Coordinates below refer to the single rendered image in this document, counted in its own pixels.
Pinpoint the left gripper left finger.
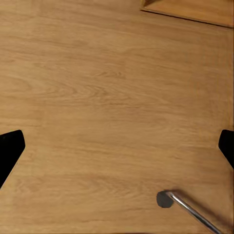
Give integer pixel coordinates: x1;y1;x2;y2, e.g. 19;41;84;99
0;130;25;188

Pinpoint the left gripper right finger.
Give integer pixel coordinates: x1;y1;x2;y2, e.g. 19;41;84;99
218;130;234;169

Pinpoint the swivel chair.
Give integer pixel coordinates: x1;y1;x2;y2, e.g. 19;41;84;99
156;191;224;234

